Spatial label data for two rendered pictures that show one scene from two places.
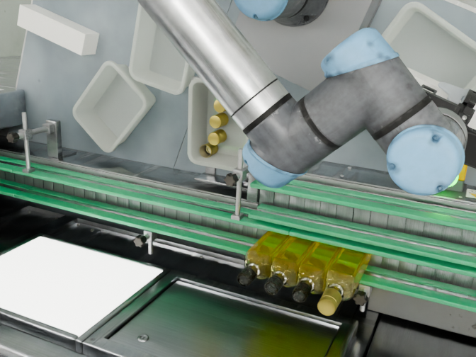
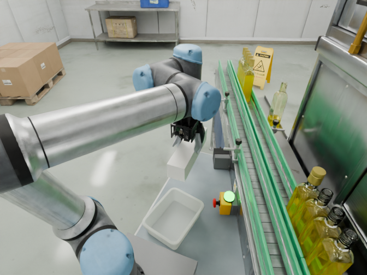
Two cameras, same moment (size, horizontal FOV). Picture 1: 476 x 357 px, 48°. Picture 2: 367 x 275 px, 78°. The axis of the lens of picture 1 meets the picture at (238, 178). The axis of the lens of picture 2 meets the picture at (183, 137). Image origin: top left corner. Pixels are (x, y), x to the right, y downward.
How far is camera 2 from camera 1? 0.77 m
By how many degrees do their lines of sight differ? 77
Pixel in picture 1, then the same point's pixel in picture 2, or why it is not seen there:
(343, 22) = (147, 252)
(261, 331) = not seen: outside the picture
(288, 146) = (189, 78)
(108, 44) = not seen: outside the picture
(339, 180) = (249, 243)
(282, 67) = not seen: outside the picture
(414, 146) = (180, 47)
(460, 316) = (297, 178)
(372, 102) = (164, 62)
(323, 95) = (161, 74)
